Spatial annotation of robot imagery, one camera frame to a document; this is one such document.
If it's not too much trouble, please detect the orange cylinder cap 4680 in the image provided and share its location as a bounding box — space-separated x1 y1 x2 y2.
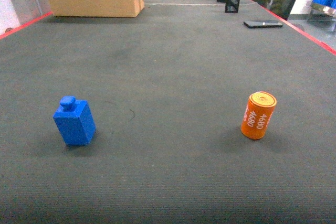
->
240 91 277 140

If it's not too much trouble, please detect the steel shelf rack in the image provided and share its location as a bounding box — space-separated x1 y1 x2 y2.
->
307 0 335 21

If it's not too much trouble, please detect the blue block with knob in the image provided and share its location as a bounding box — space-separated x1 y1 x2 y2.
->
53 95 96 146

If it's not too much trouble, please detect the blue bin on shelf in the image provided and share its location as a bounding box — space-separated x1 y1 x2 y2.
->
312 0 335 8

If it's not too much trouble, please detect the black smartphone on table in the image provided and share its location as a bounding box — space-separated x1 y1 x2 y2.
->
243 20 283 29

